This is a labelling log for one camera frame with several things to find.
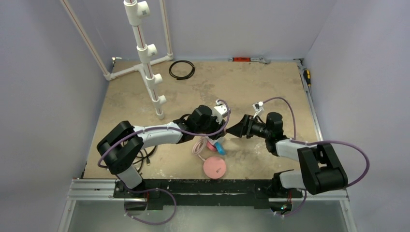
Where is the blue plug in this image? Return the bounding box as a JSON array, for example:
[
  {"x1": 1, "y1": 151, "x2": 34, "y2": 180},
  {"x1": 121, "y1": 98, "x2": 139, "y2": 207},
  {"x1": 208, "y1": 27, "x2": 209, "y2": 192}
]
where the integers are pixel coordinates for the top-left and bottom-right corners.
[{"x1": 214, "y1": 142, "x2": 226, "y2": 155}]

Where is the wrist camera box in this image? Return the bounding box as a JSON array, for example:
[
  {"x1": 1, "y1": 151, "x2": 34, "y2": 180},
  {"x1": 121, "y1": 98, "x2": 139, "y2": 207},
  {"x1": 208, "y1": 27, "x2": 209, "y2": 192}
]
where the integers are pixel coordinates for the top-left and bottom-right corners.
[
  {"x1": 212, "y1": 99, "x2": 230, "y2": 124},
  {"x1": 252, "y1": 101, "x2": 264, "y2": 112}
]

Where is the pink plug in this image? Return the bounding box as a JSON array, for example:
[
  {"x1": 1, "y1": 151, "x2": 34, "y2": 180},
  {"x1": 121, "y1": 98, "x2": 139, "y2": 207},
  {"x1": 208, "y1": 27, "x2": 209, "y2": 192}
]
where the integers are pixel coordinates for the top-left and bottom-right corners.
[{"x1": 206, "y1": 141, "x2": 218, "y2": 152}]

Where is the yellow black screwdriver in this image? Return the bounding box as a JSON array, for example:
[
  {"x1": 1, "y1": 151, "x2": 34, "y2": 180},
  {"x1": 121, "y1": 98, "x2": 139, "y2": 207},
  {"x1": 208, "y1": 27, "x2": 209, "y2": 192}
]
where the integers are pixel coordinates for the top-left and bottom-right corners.
[{"x1": 303, "y1": 69, "x2": 311, "y2": 87}]

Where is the black USB cable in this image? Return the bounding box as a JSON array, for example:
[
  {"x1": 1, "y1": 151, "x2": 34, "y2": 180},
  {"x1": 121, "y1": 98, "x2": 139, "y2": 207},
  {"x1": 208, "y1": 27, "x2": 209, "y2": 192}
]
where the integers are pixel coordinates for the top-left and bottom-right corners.
[{"x1": 131, "y1": 145, "x2": 158, "y2": 166}]

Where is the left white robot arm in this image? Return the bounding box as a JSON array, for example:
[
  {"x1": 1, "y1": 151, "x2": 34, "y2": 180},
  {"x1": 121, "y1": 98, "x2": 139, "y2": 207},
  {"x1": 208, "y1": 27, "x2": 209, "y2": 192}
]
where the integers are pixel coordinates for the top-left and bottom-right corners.
[{"x1": 96, "y1": 102, "x2": 230, "y2": 198}]

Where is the pink coiled cable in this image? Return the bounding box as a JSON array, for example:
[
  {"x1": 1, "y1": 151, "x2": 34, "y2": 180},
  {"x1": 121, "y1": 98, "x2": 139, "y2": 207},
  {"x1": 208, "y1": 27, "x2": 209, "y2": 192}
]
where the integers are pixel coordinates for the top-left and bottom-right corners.
[{"x1": 191, "y1": 137, "x2": 209, "y2": 162}]

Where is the black cable ring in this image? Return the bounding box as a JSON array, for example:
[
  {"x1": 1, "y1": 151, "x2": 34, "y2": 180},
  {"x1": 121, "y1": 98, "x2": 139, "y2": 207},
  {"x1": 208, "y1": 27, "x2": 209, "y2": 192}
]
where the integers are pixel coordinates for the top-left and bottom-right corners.
[{"x1": 169, "y1": 60, "x2": 195, "y2": 80}]

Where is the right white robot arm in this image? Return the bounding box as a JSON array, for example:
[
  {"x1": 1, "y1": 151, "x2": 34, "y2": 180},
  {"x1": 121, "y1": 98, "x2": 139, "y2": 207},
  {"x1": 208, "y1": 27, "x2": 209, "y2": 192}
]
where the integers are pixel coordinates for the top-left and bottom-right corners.
[{"x1": 227, "y1": 112, "x2": 348, "y2": 197}]

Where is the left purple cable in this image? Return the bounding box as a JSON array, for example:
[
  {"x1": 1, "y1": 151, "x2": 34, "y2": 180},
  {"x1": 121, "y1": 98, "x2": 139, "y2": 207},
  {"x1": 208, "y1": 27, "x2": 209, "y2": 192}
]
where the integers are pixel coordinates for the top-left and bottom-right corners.
[{"x1": 97, "y1": 99, "x2": 231, "y2": 226}]

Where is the white PVC pipe frame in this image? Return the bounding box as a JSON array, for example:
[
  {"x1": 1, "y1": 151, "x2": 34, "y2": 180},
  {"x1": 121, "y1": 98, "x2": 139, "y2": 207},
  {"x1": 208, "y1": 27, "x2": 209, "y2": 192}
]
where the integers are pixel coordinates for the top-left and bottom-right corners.
[{"x1": 60, "y1": 0, "x2": 174, "y2": 119}]

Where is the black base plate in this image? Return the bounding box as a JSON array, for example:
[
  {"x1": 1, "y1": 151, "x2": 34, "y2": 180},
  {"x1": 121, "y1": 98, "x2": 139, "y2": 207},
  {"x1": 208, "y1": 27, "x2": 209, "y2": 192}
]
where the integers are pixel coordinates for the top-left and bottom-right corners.
[{"x1": 113, "y1": 179, "x2": 289, "y2": 210}]

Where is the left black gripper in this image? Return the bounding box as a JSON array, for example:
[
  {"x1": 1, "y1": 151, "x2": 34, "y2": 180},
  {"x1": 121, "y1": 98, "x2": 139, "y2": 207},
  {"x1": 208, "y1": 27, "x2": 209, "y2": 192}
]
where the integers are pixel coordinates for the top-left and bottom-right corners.
[{"x1": 195, "y1": 113, "x2": 225, "y2": 141}]

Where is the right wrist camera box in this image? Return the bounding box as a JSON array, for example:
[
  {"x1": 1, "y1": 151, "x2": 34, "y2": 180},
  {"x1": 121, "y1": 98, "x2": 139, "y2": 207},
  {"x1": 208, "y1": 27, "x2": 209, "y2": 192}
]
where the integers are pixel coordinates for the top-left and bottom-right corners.
[{"x1": 252, "y1": 101, "x2": 264, "y2": 112}]

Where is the red adjustable wrench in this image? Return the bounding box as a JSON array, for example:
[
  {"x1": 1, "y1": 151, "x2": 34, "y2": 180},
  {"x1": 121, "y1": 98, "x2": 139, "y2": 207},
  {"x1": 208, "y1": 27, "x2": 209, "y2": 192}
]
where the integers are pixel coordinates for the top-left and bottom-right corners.
[{"x1": 228, "y1": 57, "x2": 270, "y2": 64}]

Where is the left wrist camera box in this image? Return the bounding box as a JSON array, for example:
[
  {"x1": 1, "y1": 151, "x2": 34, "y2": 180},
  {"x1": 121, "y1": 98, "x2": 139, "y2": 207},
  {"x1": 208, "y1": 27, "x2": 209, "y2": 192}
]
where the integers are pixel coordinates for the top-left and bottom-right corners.
[{"x1": 212, "y1": 99, "x2": 230, "y2": 124}]

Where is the aluminium frame rail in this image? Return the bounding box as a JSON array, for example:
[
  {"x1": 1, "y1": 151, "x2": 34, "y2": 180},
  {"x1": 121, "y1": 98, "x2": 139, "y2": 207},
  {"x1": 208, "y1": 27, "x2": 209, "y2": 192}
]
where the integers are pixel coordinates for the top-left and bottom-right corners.
[{"x1": 66, "y1": 178, "x2": 129, "y2": 202}]

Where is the pink round puck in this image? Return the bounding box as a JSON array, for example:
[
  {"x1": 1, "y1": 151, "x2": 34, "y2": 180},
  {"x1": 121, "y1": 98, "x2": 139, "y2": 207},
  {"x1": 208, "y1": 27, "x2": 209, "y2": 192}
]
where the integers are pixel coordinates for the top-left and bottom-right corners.
[{"x1": 203, "y1": 156, "x2": 227, "y2": 179}]

